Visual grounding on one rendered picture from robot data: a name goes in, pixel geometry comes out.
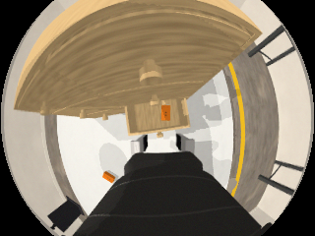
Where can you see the orange rectangular block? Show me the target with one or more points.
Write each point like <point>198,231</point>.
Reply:
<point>108,177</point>
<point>165,112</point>

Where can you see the light wooden chest of drawers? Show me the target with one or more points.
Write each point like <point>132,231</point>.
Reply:
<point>86,12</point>

